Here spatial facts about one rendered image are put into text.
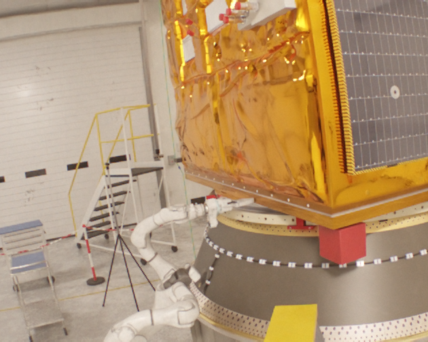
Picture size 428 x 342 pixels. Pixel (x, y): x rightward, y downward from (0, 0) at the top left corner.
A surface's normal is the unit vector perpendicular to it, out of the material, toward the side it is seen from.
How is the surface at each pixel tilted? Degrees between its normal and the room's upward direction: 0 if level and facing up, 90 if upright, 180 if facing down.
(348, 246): 90
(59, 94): 90
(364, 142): 90
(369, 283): 62
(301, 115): 88
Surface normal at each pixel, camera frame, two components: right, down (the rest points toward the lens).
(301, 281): -0.47, -0.29
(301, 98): -0.88, 0.07
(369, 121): 0.36, 0.10
